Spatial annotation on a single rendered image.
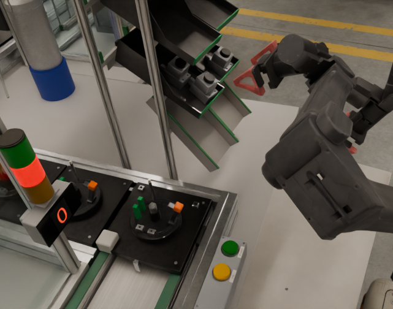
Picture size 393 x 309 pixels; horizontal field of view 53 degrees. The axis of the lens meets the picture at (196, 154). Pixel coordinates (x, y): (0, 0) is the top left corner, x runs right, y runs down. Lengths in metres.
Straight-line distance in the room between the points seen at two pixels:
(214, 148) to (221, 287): 0.43
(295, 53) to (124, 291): 0.70
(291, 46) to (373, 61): 2.91
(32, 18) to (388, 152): 2.18
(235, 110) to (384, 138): 1.71
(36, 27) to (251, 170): 0.99
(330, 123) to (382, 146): 2.39
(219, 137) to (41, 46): 0.86
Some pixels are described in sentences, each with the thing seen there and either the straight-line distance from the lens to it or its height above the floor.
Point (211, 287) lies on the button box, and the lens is 0.99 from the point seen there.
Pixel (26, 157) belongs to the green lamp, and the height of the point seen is 1.38.
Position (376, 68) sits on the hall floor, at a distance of 3.60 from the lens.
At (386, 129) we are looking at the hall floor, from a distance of 2.99.
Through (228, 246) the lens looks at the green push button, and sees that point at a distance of 1.03.
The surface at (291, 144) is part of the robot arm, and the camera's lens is 0.47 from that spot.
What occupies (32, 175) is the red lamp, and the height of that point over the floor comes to 1.34.
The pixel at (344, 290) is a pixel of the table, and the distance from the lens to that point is 1.13.
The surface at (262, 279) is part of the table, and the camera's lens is 1.11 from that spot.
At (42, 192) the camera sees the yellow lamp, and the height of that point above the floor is 1.29.
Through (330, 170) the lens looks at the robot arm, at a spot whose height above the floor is 1.52.
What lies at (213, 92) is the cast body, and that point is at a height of 1.22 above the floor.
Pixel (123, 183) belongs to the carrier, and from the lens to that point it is 1.21.
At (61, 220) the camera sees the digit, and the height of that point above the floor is 1.19.
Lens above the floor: 1.84
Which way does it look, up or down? 44 degrees down
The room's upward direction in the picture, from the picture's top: 7 degrees counter-clockwise
